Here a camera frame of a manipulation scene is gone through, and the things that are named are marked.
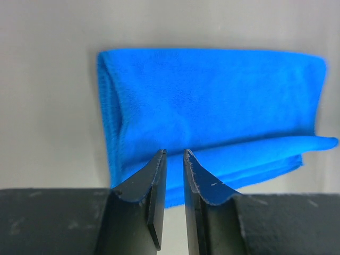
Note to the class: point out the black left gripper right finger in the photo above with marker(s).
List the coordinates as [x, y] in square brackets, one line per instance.
[212, 222]

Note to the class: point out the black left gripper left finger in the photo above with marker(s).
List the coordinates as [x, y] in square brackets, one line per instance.
[134, 212]

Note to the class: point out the blue towel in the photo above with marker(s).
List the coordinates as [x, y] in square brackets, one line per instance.
[247, 115]

